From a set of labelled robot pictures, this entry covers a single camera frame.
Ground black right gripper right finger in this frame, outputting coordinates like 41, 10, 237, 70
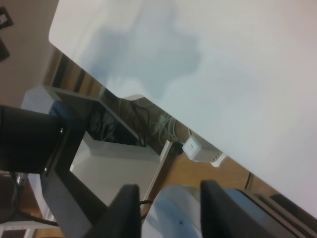
200, 180, 267, 238

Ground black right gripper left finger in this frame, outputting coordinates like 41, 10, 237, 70
87, 184, 141, 238

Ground white power strip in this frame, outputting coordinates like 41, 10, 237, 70
182, 135, 227, 168

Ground white cable tray box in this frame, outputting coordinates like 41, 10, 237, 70
21, 85, 161, 205

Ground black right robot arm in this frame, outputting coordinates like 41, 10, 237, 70
0, 102, 269, 238

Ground tangled cables under table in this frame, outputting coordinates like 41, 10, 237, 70
86, 98, 191, 149

